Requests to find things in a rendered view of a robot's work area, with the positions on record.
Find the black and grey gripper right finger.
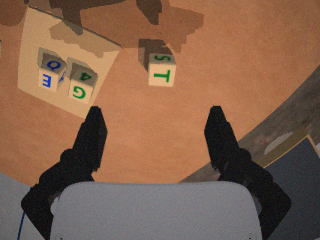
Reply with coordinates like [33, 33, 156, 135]
[204, 106, 292, 240]

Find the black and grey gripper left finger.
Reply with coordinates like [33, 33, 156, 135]
[21, 106, 108, 240]

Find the tan flat mat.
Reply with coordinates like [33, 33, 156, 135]
[18, 7, 122, 119]

